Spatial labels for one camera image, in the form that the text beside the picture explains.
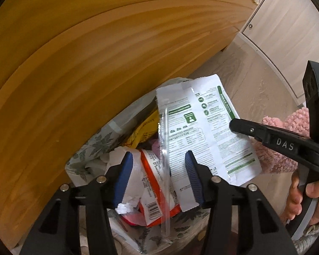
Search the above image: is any white and green pouch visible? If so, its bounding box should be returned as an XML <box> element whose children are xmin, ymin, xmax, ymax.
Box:
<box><xmin>156</xmin><ymin>74</ymin><xmax>262</xmax><ymax>212</ymax></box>

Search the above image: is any person's right forearm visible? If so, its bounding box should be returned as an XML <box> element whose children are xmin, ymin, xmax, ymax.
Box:
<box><xmin>295</xmin><ymin>215</ymin><xmax>319</xmax><ymax>255</ymax></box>

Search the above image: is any white tissue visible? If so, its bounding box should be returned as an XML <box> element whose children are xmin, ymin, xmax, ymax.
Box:
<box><xmin>101</xmin><ymin>146</ymin><xmax>147</xmax><ymax>214</ymax></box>

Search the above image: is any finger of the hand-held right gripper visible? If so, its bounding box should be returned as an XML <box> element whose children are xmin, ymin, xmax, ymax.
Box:
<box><xmin>229</xmin><ymin>118</ymin><xmax>269</xmax><ymax>142</ymax></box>

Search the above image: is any wooden bed frame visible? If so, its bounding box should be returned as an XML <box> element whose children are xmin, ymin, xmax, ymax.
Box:
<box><xmin>0</xmin><ymin>0</ymin><xmax>258</xmax><ymax>247</ymax></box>

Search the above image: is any yellow snack bag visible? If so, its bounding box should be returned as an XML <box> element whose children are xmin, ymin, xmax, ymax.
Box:
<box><xmin>126</xmin><ymin>110</ymin><xmax>161</xmax><ymax>149</ymax></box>

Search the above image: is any person's right hand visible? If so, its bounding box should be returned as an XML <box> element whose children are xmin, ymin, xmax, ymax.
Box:
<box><xmin>284</xmin><ymin>170</ymin><xmax>319</xmax><ymax>226</ymax></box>

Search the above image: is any red and white packet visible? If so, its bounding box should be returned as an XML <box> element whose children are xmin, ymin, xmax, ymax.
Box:
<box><xmin>140</xmin><ymin>149</ymin><xmax>181</xmax><ymax>227</ymax></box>

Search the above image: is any clear zip bag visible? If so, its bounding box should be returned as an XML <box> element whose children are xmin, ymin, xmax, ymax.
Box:
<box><xmin>157</xmin><ymin>108</ymin><xmax>181</xmax><ymax>239</ymax></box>

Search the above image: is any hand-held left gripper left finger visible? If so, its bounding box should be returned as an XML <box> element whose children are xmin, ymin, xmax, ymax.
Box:
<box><xmin>20</xmin><ymin>151</ymin><xmax>135</xmax><ymax>255</ymax></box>

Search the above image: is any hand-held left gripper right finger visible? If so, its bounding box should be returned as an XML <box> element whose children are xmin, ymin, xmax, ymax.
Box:
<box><xmin>185</xmin><ymin>150</ymin><xmax>295</xmax><ymax>255</ymax></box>

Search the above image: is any bin with floral plastic liner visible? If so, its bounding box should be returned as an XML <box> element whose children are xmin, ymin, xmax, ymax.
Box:
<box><xmin>65</xmin><ymin>77</ymin><xmax>240</xmax><ymax>255</ymax></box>

